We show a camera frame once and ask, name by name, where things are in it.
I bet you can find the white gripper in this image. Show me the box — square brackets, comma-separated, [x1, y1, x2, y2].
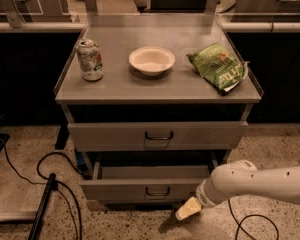
[175, 179, 224, 220]

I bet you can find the grey drawer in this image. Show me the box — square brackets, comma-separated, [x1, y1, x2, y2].
[68, 121, 248, 152]
[79, 161, 217, 204]

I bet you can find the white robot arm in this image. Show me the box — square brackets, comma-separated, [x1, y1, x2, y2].
[175, 160, 300, 240]

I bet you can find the grey top drawer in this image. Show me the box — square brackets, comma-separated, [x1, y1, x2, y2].
[68, 121, 248, 152]

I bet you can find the grey metal drawer cabinet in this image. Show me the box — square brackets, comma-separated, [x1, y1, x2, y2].
[56, 14, 261, 166]

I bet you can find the black floor bar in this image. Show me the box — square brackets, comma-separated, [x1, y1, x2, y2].
[28, 173, 56, 240]

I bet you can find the green chip bag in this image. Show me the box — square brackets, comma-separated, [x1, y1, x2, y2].
[187, 43, 248, 95]

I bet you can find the white paper bowl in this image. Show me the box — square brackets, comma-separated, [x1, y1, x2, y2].
[129, 46, 175, 76]

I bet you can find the crushed white soda can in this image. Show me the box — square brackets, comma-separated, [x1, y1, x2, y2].
[76, 38, 104, 81]

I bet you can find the black cable right floor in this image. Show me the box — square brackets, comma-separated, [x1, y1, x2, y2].
[227, 198, 280, 240]

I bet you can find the white horizontal rail pipe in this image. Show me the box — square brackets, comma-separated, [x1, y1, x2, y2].
[0, 22, 300, 33]

